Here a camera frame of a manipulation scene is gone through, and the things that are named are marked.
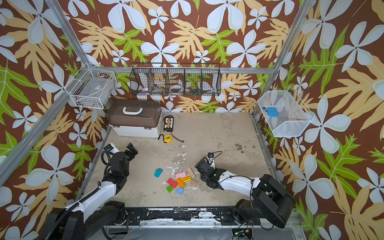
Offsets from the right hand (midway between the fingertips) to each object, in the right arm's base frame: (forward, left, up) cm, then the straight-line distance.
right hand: (205, 170), depth 89 cm
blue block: (-12, +15, -1) cm, 19 cm away
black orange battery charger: (+36, +26, +1) cm, 44 cm away
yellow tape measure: (+23, +25, 0) cm, 34 cm away
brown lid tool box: (+25, +43, +20) cm, 54 cm away
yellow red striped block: (-5, +12, 0) cm, 13 cm away
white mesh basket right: (+22, -46, +25) cm, 57 cm away
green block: (-10, +21, -2) cm, 24 cm away
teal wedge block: (-1, +29, 0) cm, 29 cm away
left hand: (+9, +47, +13) cm, 50 cm away
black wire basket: (+51, +15, +30) cm, 61 cm away
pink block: (-3, +15, 0) cm, 15 cm away
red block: (-7, +20, -2) cm, 21 cm away
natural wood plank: (-1, +9, 0) cm, 9 cm away
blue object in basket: (+24, -39, +25) cm, 52 cm away
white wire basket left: (+38, +67, +34) cm, 84 cm away
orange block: (-8, +15, 0) cm, 17 cm away
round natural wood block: (-8, +7, 0) cm, 11 cm away
